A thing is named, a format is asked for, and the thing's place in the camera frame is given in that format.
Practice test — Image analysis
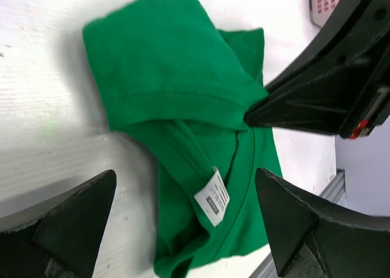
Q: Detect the green t shirt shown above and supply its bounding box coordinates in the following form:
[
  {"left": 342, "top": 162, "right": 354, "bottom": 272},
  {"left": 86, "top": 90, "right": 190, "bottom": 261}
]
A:
[{"left": 82, "top": 0, "right": 281, "bottom": 277}]

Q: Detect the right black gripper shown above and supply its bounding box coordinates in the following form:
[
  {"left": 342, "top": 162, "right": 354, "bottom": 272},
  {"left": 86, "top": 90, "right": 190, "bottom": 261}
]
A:
[{"left": 244, "top": 0, "right": 389, "bottom": 139}]

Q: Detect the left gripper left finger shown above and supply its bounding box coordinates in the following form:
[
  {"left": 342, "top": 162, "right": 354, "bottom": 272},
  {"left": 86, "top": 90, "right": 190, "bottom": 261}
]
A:
[{"left": 1, "top": 169, "right": 116, "bottom": 278}]

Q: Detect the white plastic basket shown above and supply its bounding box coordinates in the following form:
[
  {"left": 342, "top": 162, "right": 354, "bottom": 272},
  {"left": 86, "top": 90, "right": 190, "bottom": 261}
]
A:
[{"left": 309, "top": 0, "right": 340, "bottom": 28}]

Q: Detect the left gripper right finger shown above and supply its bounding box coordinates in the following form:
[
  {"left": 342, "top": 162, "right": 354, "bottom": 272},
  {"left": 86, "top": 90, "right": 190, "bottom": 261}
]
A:
[{"left": 255, "top": 168, "right": 389, "bottom": 278}]

